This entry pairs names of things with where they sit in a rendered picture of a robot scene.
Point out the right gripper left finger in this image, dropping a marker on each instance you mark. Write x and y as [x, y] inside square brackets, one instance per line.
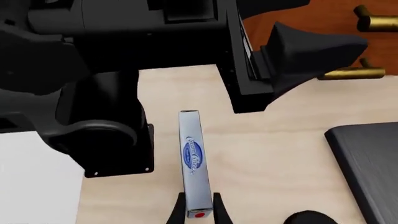
[178, 213]

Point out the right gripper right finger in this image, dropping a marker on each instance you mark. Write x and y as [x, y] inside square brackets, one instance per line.
[221, 213]

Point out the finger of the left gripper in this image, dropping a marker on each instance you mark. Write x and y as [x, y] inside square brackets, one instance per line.
[304, 53]
[264, 5]

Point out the grey cream cheese box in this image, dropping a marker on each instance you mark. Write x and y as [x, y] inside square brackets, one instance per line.
[194, 163]

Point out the red-brown wooden cabinet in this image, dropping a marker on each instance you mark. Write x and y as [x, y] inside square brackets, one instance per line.
[326, 21]

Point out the round black stove knob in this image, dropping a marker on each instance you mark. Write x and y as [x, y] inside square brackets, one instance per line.
[311, 218]

